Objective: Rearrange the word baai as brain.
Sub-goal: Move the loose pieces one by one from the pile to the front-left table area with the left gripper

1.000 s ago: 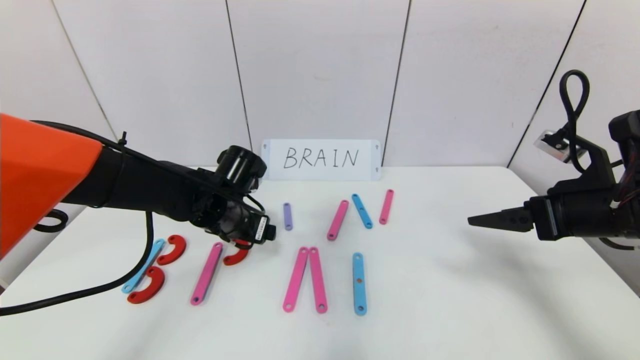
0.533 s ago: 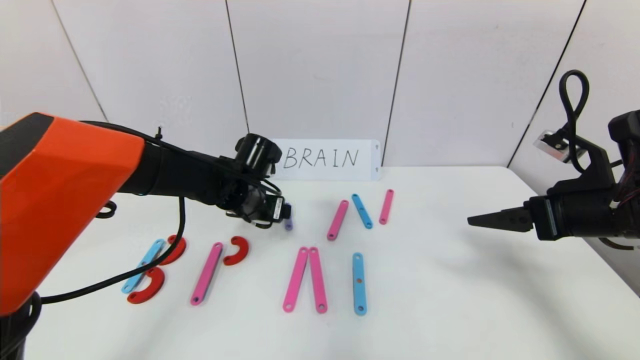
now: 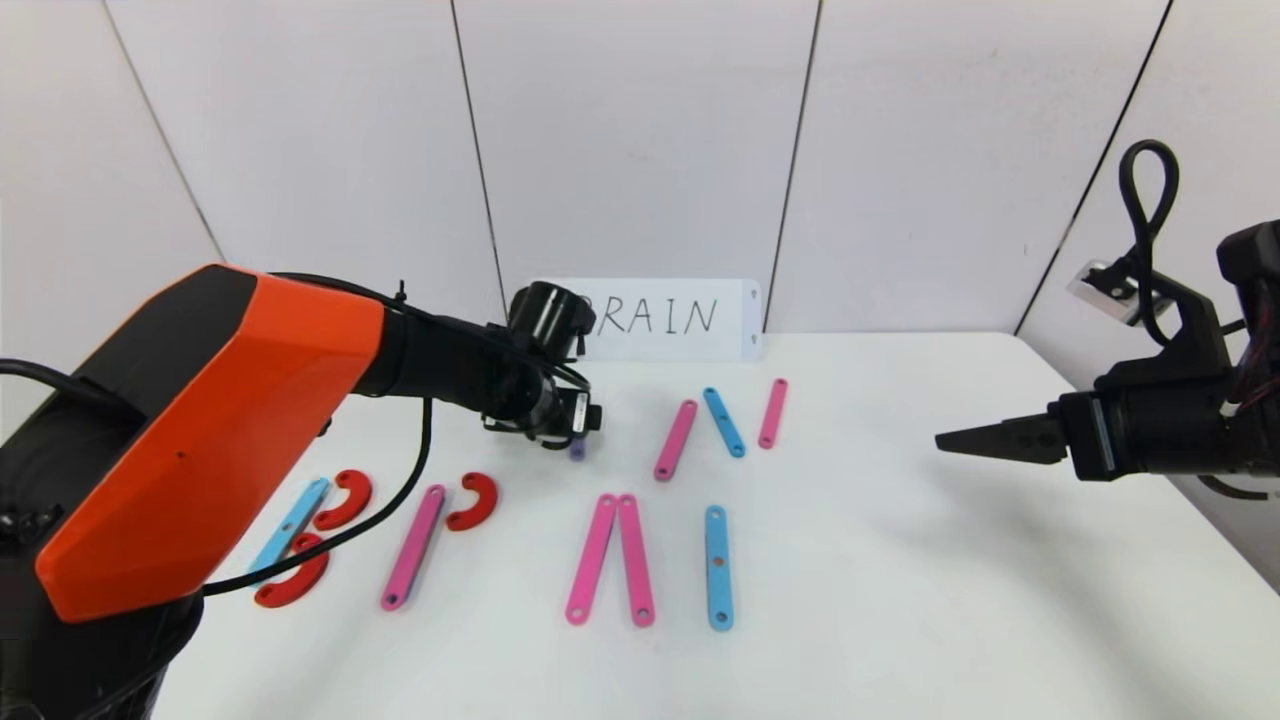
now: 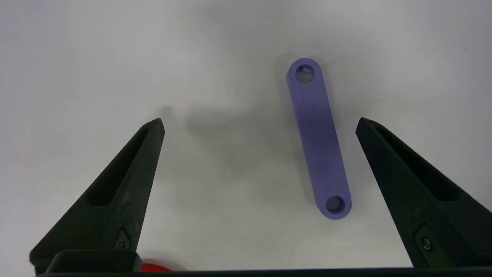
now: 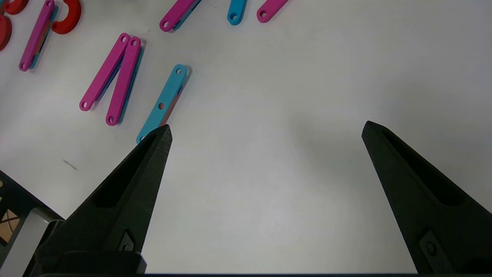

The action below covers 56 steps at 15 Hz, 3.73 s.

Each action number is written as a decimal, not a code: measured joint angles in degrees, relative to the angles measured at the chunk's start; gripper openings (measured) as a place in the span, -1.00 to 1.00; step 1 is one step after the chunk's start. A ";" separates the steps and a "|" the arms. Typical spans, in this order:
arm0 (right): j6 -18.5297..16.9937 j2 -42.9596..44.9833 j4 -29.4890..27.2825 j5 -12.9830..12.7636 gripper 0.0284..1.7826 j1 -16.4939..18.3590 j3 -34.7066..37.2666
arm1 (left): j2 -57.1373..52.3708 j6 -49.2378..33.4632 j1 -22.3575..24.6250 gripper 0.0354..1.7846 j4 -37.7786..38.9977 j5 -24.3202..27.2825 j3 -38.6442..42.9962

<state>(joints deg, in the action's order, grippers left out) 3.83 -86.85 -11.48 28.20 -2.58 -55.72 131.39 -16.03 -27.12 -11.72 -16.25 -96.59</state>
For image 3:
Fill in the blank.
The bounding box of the short blue bar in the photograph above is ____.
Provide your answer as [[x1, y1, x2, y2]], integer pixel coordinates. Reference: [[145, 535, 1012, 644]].
[[702, 387, 747, 459]]

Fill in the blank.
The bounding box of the long pink bar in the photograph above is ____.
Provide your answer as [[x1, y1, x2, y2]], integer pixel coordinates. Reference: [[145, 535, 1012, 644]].
[[617, 494, 657, 628], [380, 484, 447, 612], [654, 399, 699, 483], [566, 493, 619, 626]]

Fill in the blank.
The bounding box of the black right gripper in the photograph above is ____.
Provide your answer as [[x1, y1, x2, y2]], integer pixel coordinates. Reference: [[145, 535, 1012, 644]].
[[935, 383, 1231, 482]]

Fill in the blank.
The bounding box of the long light blue bar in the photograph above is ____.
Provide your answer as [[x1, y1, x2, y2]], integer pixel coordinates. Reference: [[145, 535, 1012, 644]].
[[248, 477, 331, 576], [705, 505, 735, 631]]

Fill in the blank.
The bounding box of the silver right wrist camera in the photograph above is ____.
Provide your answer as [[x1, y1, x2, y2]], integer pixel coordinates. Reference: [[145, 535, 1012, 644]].
[[1067, 260, 1176, 326]]

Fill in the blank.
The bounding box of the black looped right cable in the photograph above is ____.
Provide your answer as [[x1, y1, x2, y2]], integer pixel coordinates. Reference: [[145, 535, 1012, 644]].
[[1118, 140, 1181, 346]]

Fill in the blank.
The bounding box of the small red curved piece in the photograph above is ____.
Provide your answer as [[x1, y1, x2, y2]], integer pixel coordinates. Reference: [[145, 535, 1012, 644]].
[[446, 472, 499, 532]]

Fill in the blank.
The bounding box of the medium red curved piece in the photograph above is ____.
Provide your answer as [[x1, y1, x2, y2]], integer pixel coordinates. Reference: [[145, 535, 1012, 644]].
[[313, 469, 374, 531]]

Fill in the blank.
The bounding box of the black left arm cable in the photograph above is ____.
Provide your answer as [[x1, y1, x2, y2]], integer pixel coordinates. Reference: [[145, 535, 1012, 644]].
[[200, 398, 433, 598]]

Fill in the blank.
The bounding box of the short pink bar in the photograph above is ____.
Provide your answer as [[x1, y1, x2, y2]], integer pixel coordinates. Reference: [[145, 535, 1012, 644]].
[[757, 378, 789, 450]]

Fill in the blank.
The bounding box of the white BRAIN sign card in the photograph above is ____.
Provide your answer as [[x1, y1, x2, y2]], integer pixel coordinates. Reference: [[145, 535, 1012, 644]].
[[530, 279, 763, 362]]

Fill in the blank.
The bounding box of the thin black curved cable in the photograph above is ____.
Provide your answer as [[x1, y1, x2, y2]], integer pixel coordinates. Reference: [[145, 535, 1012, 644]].
[[1195, 472, 1280, 501]]

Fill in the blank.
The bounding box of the large red curved piece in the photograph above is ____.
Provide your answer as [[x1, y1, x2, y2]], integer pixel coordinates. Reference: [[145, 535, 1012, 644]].
[[253, 531, 331, 609]]

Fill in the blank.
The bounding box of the black right camera bracket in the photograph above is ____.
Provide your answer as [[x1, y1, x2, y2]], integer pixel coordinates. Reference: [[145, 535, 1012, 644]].
[[1095, 268, 1236, 393]]

